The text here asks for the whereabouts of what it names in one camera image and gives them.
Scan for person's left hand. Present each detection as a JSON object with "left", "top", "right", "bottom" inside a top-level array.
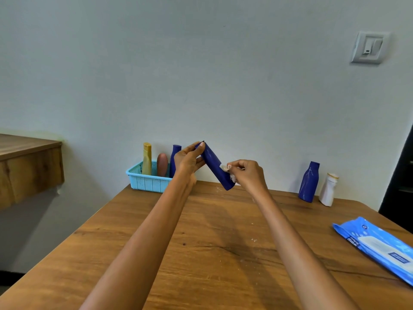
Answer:
[{"left": 173, "top": 142, "right": 206, "bottom": 191}]

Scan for person's right hand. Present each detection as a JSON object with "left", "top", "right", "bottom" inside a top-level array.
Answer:
[{"left": 227, "top": 159, "right": 270, "bottom": 199}]

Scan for slim dark blue bottle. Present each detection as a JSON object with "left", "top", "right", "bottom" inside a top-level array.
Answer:
[
  {"left": 195, "top": 142, "right": 236, "bottom": 192},
  {"left": 169, "top": 145, "right": 182, "bottom": 179}
]

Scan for pink bottle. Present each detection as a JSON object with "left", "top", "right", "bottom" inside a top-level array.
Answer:
[{"left": 157, "top": 153, "right": 169, "bottom": 177}]

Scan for white wipe cloth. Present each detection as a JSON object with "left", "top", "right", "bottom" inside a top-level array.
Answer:
[{"left": 219, "top": 164, "right": 238, "bottom": 184}]

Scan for light blue plastic basket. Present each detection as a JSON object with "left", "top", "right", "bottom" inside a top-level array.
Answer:
[{"left": 125, "top": 160, "right": 173, "bottom": 193}]

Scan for wide dark blue bottle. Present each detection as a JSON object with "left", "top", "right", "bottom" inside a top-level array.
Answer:
[{"left": 298, "top": 161, "right": 321, "bottom": 203}]

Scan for blue wet wipes pack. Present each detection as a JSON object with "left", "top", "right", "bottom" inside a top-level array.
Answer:
[{"left": 332, "top": 217, "right": 413, "bottom": 287}]

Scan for person's left forearm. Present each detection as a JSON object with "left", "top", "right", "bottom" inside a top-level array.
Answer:
[{"left": 79, "top": 177, "right": 196, "bottom": 310}]

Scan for person's right forearm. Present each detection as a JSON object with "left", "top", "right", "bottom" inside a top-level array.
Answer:
[{"left": 251, "top": 190, "right": 361, "bottom": 310}]

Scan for wooden table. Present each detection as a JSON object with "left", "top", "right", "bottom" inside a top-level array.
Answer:
[{"left": 0, "top": 180, "right": 413, "bottom": 310}]

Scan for black door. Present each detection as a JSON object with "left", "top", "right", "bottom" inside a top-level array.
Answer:
[{"left": 378, "top": 125, "right": 413, "bottom": 235}]

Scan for wooden side desk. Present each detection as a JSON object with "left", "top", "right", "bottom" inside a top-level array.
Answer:
[{"left": 0, "top": 133, "right": 65, "bottom": 210}]

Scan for grey wall light switch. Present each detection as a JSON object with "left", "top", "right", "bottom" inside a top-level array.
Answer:
[{"left": 350, "top": 31, "right": 391, "bottom": 65}]

